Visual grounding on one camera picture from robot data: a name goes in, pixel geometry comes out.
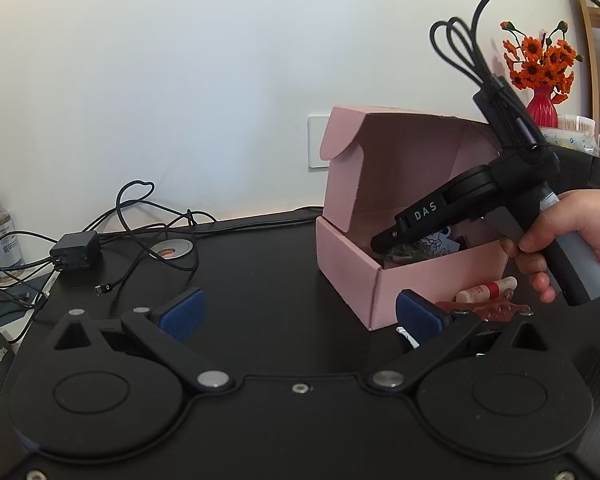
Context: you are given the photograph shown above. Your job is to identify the pink cardboard box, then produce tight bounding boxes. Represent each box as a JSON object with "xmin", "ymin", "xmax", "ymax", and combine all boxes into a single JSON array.
[{"xmin": 316, "ymin": 106, "xmax": 507, "ymax": 330}]

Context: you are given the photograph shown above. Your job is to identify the black appliance cabinet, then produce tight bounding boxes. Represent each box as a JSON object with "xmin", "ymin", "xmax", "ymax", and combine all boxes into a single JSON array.
[{"xmin": 548, "ymin": 146, "xmax": 600, "ymax": 194}]

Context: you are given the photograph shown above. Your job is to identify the cotton swab box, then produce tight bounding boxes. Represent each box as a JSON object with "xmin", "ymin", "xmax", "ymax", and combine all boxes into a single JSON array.
[{"xmin": 558, "ymin": 114, "xmax": 596, "ymax": 136}]

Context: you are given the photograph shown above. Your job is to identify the cartoon sticker packet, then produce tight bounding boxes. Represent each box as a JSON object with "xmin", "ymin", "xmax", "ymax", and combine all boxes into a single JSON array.
[{"xmin": 420, "ymin": 230, "xmax": 460, "ymax": 258}]

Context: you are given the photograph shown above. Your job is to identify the clear wrapped packet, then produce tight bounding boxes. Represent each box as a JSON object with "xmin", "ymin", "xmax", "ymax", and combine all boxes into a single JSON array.
[{"xmin": 541, "ymin": 127, "xmax": 600, "ymax": 156}]

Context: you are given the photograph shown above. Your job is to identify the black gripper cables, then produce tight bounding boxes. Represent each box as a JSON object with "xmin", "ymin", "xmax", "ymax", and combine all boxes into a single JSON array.
[{"xmin": 428, "ymin": 0, "xmax": 600, "ymax": 154}]

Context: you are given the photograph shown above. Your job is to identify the green frog toy bag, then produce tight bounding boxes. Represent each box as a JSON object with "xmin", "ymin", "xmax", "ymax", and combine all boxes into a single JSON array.
[{"xmin": 384, "ymin": 244, "xmax": 429, "ymax": 268}]

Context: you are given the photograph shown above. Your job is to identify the silver desk grommet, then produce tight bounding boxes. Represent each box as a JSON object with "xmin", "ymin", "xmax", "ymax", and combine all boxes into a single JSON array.
[{"xmin": 150, "ymin": 238, "xmax": 194, "ymax": 260}]

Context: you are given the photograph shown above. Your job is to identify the red ribbed vase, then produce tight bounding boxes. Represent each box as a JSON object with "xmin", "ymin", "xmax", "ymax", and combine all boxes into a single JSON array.
[{"xmin": 527, "ymin": 84, "xmax": 558, "ymax": 128}]

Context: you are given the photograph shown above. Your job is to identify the black tangled cable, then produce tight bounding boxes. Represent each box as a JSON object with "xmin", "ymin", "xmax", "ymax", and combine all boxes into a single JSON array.
[{"xmin": 0, "ymin": 179, "xmax": 219, "ymax": 331}]

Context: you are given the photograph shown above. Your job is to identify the person right hand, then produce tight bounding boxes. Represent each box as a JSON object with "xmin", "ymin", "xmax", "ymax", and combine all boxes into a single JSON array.
[{"xmin": 501, "ymin": 190, "xmax": 600, "ymax": 304}]

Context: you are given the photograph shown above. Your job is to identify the black power adapter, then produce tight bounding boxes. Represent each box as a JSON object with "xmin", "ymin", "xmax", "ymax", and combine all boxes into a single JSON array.
[{"xmin": 50, "ymin": 231, "xmax": 102, "ymax": 272}]

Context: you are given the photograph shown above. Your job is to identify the red translucent hand-shaped comb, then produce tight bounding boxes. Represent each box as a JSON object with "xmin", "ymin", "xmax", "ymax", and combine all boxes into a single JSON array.
[{"xmin": 436, "ymin": 299, "xmax": 531, "ymax": 323}]

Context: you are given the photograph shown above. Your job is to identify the red white tube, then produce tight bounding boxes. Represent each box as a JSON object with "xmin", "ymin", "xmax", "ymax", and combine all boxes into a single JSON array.
[{"xmin": 455, "ymin": 276, "xmax": 518, "ymax": 304}]

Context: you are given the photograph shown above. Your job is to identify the orange flower bouquet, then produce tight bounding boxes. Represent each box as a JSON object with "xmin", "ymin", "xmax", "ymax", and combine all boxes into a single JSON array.
[{"xmin": 500, "ymin": 21, "xmax": 584, "ymax": 104}]

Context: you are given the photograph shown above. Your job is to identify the white wall socket strip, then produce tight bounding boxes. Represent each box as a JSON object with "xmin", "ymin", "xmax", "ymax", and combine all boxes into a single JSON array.
[{"xmin": 306, "ymin": 115, "xmax": 329, "ymax": 170}]

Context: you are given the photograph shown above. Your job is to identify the white cream tube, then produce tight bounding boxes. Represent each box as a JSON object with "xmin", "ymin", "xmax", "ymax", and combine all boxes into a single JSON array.
[{"xmin": 396, "ymin": 326, "xmax": 419, "ymax": 349}]

